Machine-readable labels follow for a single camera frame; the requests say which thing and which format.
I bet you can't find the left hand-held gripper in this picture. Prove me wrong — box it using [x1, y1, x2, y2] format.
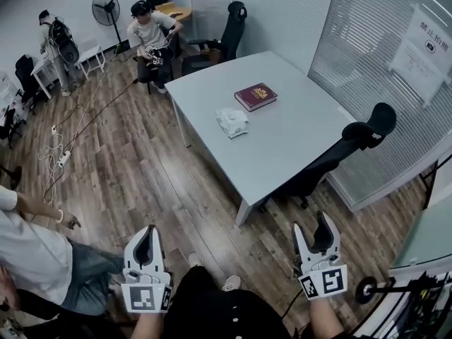
[120, 224, 174, 314]

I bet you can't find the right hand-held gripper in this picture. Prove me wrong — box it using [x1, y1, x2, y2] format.
[292, 210, 349, 301]

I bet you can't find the white wet wipes pack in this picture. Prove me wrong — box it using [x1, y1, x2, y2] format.
[215, 107, 250, 140]

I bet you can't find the person's left forearm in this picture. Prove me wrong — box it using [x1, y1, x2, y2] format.
[129, 311, 171, 339]

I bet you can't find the person's right forearm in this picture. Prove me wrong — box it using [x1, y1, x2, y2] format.
[308, 294, 346, 339]

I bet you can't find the black office chair with headrest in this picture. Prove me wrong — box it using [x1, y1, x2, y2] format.
[260, 102, 398, 212]
[181, 0, 249, 77]

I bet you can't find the person's right shoe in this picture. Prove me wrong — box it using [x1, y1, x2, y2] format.
[221, 274, 242, 292]

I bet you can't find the person's black clothing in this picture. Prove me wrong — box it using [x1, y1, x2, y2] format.
[161, 265, 295, 339]

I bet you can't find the black equipment stand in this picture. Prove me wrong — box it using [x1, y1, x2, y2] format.
[354, 268, 452, 339]

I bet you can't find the dark red hardcover book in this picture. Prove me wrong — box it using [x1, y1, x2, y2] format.
[234, 81, 279, 113]

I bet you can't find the small white side table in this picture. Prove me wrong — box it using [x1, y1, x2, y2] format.
[75, 43, 107, 81]

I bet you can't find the white desk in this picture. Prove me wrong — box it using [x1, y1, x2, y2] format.
[30, 55, 61, 100]

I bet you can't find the black swivel chair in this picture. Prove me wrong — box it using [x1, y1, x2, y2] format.
[14, 54, 47, 115]

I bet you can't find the white paper notice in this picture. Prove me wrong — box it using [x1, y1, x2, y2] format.
[388, 2, 452, 108]

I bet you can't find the wooden desk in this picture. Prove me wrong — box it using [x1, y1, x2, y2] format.
[154, 1, 194, 23]

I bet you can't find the black standing fan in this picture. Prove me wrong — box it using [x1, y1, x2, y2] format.
[91, 0, 131, 54]

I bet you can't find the white cable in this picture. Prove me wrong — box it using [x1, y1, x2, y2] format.
[37, 46, 119, 206]

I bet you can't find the black cable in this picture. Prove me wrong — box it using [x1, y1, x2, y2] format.
[42, 78, 141, 204]

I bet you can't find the black backpack with cables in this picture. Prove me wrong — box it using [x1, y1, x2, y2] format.
[49, 18, 81, 64]

